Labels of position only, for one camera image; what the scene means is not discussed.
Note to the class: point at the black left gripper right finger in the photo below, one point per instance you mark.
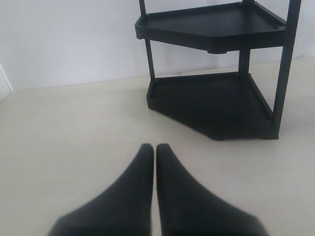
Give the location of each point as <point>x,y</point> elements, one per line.
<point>187,208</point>

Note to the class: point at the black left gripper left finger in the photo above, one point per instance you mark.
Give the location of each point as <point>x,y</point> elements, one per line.
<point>123,209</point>

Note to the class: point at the black two-tier corner rack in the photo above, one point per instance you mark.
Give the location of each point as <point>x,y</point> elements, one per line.
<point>226,105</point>

